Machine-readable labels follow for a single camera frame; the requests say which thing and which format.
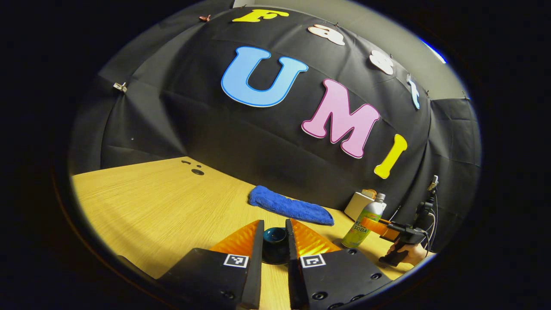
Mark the white toaster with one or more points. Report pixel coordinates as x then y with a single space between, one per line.
355 206

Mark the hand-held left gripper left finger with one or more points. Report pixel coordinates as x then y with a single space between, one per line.
257 258

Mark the black backdrop cloth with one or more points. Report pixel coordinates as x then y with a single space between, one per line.
193 129

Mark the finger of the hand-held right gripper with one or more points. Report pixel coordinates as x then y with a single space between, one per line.
379 228
386 222

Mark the bread slice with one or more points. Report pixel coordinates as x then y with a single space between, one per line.
369 193

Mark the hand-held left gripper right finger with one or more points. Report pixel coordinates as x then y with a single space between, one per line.
292 267

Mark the silver binder clip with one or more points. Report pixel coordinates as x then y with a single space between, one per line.
120 87

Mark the blue towel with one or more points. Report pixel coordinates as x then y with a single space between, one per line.
288 206

